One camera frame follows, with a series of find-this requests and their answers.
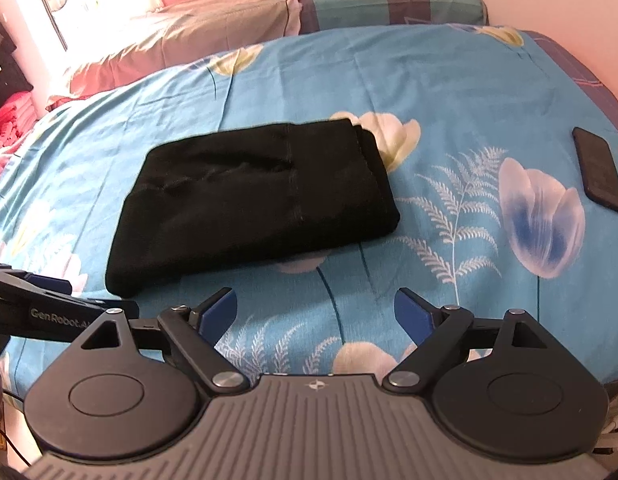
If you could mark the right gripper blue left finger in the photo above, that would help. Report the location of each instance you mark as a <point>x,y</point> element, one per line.
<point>192,335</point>

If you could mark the pink red folded clothes pile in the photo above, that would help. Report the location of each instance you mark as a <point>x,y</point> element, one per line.
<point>17,117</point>

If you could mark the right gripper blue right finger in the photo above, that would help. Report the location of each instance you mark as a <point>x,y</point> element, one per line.
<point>438,334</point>

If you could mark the blue floral bed sheet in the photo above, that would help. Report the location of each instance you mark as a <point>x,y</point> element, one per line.
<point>474,126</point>

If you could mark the black knit pants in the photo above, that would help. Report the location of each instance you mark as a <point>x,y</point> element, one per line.
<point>249,196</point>

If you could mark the striped teal far bed sheet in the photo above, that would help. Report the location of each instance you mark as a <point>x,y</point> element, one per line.
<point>317,15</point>

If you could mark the beige quilt on far bed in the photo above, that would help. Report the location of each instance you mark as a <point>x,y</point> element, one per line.
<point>182,33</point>

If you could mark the hanging clothes on rack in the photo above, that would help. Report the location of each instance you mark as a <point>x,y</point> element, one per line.
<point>12,79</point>

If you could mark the black smartphone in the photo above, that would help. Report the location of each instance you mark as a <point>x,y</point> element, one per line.
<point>597,167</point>

